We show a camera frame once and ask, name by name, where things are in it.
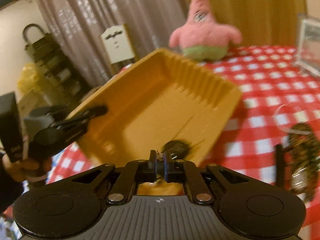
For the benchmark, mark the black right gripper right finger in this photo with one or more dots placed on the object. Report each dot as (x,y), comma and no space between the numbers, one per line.
(186,173)

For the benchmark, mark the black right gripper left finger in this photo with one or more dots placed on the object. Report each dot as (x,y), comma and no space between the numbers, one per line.
(131,176)

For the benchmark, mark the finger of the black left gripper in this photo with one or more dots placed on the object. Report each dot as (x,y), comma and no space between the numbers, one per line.
(89,113)

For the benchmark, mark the orange plastic tray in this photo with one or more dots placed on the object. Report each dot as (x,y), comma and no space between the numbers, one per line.
(160,98)

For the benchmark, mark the left hand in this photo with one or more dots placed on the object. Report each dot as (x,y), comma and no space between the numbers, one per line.
(17,170)

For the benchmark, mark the yellow plastic bag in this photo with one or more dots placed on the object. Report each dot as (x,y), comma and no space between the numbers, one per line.
(29,79)

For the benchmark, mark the white wooden chair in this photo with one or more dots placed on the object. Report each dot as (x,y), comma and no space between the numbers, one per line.
(118,46)

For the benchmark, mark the black metal shelf rack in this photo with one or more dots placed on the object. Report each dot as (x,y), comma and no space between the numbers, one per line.
(58,70)

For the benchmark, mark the beige curtain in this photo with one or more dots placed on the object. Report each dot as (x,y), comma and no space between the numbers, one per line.
(77,26)

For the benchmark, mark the pink starfish plush toy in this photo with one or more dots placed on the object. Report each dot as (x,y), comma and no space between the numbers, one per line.
(201,38)

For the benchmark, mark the framed sand art picture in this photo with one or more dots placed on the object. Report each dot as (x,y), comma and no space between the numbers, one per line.
(306,57)

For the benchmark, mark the wooden door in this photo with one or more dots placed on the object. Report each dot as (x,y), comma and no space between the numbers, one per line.
(262,22)

